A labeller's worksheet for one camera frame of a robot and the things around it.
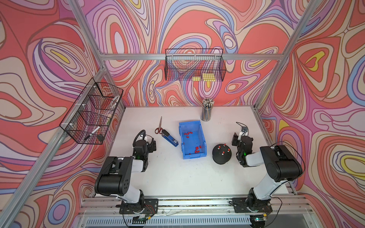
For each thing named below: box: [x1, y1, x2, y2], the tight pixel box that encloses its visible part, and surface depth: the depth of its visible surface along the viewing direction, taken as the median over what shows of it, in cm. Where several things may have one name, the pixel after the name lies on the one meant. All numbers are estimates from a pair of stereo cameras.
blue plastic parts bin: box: [178, 120, 207, 160], surface depth 99 cm
